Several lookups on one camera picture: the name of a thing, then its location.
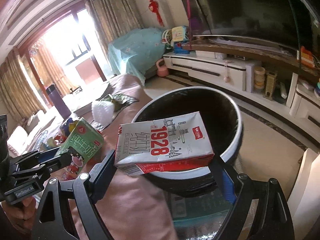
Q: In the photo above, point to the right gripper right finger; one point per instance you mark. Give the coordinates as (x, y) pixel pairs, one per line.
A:
(272, 218)

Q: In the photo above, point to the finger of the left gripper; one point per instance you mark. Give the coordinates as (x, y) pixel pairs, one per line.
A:
(47, 155)
(58, 162)

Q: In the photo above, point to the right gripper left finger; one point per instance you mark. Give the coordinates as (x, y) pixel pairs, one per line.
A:
(54, 218)

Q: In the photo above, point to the green milk carton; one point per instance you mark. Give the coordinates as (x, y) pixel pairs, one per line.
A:
(82, 144)

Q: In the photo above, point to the red white milk carton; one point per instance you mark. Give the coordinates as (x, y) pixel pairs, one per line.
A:
(165, 143)

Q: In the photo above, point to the black white-rimmed trash bin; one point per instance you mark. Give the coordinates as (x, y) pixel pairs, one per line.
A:
(208, 121)

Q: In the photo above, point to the person's left hand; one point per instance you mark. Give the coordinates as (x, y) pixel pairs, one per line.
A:
(22, 218)

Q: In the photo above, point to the beige sofa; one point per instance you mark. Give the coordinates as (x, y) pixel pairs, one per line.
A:
(23, 137)

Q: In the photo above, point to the dark blue snack bag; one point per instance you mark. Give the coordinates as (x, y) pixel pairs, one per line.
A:
(67, 127)

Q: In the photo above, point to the purple thermos bottle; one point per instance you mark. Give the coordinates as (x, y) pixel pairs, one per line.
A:
(57, 101)

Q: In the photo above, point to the pink tablecloth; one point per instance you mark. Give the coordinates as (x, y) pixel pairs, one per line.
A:
(132, 207)

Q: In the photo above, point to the green foil wrapper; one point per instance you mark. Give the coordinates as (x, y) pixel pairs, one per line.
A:
(120, 101)

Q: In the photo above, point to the teal covered furniture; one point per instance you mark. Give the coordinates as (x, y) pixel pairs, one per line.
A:
(136, 52)

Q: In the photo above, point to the pink kettlebell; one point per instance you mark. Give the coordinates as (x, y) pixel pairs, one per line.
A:
(162, 70)

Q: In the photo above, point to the white TV cabinet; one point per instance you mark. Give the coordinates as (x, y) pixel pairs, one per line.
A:
(271, 81)

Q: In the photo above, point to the beige window curtain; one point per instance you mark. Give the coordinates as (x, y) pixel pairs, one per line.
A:
(113, 19)

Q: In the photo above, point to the colourful toy cash register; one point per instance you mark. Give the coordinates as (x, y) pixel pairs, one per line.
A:
(180, 35)

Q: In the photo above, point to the large black television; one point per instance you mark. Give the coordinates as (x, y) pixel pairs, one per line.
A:
(289, 23)

